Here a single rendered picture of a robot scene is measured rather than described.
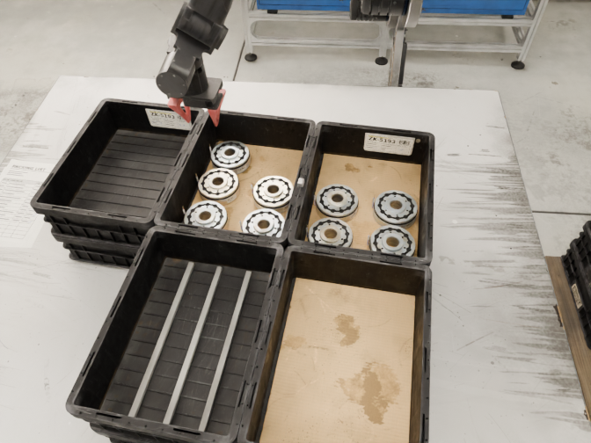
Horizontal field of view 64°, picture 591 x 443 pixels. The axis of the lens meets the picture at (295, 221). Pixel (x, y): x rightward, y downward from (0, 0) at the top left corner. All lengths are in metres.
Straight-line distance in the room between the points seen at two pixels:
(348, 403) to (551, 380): 0.48
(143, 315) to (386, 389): 0.52
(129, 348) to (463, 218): 0.91
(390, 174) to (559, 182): 1.50
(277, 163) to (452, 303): 0.57
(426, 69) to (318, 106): 1.57
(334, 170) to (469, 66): 2.09
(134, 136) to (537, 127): 2.15
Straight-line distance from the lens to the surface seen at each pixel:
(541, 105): 3.07
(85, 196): 1.33
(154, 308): 1.07
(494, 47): 3.21
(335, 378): 0.96
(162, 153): 1.37
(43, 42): 3.83
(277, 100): 1.70
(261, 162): 1.29
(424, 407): 0.86
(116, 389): 1.02
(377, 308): 1.03
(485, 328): 1.22
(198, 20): 0.89
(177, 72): 0.87
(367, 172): 1.26
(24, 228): 1.52
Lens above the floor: 1.73
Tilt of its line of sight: 52 degrees down
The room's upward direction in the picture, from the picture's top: 2 degrees counter-clockwise
